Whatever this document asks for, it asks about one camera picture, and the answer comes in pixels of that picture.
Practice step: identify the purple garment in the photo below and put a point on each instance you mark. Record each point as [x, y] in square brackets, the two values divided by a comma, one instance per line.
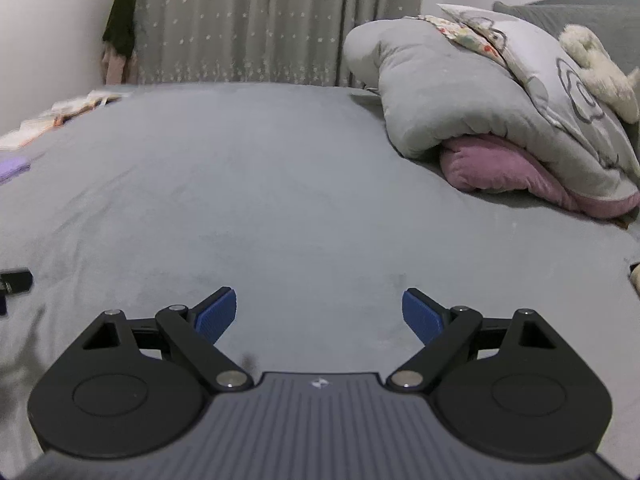
[12, 169]

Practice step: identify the pink hanging garment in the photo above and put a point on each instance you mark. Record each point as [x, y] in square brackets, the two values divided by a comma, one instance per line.
[115, 67]

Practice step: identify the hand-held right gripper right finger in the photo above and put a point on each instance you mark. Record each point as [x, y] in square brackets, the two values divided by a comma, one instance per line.
[422, 315]

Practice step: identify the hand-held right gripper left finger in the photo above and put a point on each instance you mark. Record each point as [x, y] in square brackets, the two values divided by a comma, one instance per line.
[217, 315]

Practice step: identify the floral frilled cloth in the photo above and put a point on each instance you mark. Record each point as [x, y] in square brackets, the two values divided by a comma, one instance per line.
[465, 35]

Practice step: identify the white plush toy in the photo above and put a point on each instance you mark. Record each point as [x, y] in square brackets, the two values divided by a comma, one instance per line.
[597, 65]

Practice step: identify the white flower print pillow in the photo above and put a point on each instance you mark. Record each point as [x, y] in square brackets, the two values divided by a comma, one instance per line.
[540, 60]

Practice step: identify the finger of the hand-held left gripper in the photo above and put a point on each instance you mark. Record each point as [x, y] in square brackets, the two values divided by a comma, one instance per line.
[15, 281]

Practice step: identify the grey padded headboard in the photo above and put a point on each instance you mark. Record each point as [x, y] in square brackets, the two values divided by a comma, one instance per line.
[615, 25]

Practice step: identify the grey quilt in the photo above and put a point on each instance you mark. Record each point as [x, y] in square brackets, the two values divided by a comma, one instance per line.
[440, 95]

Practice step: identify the grey star curtain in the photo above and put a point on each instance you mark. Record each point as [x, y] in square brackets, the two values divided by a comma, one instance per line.
[250, 20]

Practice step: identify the grey bed cover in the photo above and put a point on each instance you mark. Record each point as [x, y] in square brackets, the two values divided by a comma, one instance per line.
[280, 200]

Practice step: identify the open book orange cover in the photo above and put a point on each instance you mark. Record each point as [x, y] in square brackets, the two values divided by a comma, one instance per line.
[27, 132]

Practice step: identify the dark hanging garment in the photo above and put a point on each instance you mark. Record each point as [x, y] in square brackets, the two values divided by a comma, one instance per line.
[121, 15]

